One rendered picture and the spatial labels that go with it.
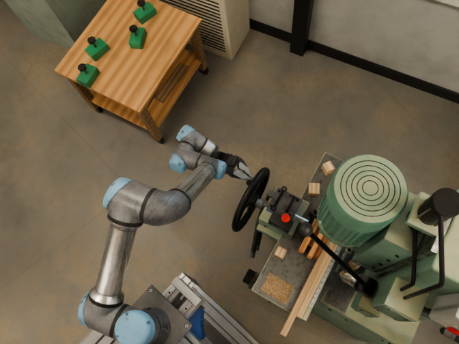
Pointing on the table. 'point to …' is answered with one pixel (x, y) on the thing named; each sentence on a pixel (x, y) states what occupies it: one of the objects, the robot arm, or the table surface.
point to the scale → (324, 278)
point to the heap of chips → (277, 288)
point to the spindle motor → (361, 200)
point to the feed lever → (368, 286)
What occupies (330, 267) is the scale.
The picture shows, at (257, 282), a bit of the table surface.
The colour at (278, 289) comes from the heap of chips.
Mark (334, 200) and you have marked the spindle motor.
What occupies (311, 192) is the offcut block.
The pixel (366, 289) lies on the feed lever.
